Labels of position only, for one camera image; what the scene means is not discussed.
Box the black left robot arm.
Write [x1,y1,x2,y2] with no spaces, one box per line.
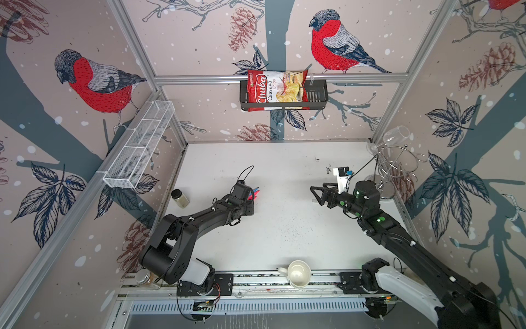
[138,180,256,284]

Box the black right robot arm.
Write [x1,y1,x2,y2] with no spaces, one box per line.
[310,180,501,328]

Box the pink highlighter pen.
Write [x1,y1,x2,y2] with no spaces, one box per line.
[248,188,260,200]

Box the small glass spice jar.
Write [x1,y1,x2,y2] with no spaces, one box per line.
[171,189,189,208]

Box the chrome glass holder stand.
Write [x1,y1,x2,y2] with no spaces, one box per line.
[367,143,428,202]

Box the white ceramic cup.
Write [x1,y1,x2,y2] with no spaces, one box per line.
[277,260,312,289]

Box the clear wine glass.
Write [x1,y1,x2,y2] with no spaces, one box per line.
[366,126,411,156]

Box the red cassava chips bag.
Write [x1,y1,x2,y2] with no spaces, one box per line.
[247,70,308,102]

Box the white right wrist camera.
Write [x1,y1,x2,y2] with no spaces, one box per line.
[332,167,353,193]

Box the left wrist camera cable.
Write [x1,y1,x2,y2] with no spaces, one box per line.
[236,164,256,185]

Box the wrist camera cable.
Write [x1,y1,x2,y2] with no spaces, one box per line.
[236,164,256,185]
[347,154,378,182]

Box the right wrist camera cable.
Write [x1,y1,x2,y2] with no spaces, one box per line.
[347,154,378,182]

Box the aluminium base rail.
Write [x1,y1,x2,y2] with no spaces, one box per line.
[113,270,400,321]

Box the black wire wall basket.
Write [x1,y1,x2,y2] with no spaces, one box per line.
[240,80,328,112]

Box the white mesh wall shelf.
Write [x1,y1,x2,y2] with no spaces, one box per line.
[103,100,175,189]

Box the glass jar near rail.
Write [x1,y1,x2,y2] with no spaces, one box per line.
[135,269,161,290]

